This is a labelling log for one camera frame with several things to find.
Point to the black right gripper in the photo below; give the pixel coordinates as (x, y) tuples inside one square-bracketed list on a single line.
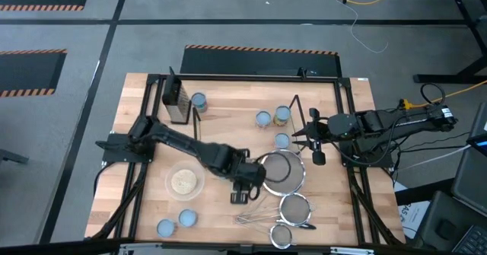
[(317, 135)]

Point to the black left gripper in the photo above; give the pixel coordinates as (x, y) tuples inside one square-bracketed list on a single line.
[(249, 177)]

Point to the teal tuna fish can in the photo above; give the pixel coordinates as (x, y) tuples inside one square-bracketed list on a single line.
[(282, 141)]

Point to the orange sauce can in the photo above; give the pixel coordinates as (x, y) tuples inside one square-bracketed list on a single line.
[(282, 113)]

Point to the mixed vegetables can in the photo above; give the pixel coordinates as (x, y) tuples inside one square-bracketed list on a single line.
[(198, 101)]

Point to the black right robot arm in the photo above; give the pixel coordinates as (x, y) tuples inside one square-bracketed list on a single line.
[(380, 123)]

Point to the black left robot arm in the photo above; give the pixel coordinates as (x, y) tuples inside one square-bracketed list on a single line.
[(182, 141)]

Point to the large metal mesh strainer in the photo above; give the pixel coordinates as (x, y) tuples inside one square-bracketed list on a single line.
[(289, 186)]

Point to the medium metal mesh strainer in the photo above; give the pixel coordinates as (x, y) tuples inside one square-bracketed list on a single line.
[(295, 209)]

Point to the small metal mesh strainer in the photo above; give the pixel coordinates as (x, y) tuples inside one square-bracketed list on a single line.
[(281, 236)]

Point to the white round bowl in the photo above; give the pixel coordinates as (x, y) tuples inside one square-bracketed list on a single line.
[(171, 171)]

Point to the white paper sheet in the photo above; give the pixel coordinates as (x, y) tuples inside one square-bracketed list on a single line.
[(407, 209)]

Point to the black desk legs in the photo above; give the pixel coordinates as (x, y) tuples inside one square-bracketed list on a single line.
[(437, 78)]

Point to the grey laptop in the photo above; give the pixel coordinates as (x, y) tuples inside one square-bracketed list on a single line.
[(480, 133)]

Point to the black keyboard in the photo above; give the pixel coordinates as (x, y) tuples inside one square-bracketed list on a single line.
[(473, 241)]

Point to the grey chair leg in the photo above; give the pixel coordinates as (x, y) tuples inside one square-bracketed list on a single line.
[(13, 156)]

